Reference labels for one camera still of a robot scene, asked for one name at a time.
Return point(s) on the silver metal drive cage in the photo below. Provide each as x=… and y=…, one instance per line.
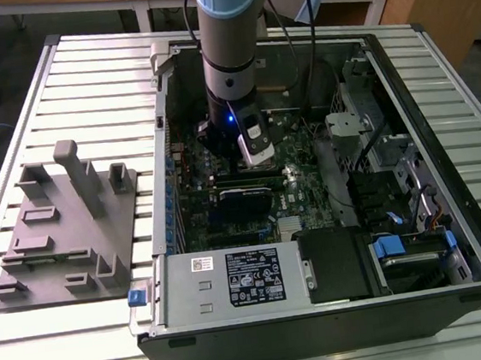
x=343, y=125

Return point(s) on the black graphics card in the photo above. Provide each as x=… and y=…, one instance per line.
x=243, y=207

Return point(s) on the black hard disk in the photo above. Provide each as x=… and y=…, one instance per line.
x=412, y=276

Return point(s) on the blue disk carrier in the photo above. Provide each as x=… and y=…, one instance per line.
x=388, y=245

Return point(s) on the silver chipset heatsink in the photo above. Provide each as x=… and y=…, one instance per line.
x=291, y=224

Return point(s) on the grey parts rack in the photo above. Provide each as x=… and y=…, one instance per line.
x=71, y=249

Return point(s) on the grey power supply unit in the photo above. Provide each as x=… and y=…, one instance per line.
x=183, y=289

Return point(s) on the grey flat strip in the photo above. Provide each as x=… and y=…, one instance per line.
x=331, y=179

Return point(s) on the green RAM stick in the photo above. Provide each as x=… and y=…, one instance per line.
x=249, y=183

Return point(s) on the blue case latch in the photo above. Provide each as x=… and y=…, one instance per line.
x=136, y=297

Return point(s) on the green motherboard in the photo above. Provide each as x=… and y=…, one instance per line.
x=310, y=190

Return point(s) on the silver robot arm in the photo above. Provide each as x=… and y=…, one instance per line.
x=226, y=39

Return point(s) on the black PC case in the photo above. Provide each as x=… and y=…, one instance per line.
x=283, y=343

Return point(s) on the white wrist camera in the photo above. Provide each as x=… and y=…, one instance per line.
x=255, y=139

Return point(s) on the grey case latch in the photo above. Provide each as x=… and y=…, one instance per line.
x=161, y=57

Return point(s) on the black fan shroud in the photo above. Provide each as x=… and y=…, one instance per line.
x=335, y=264

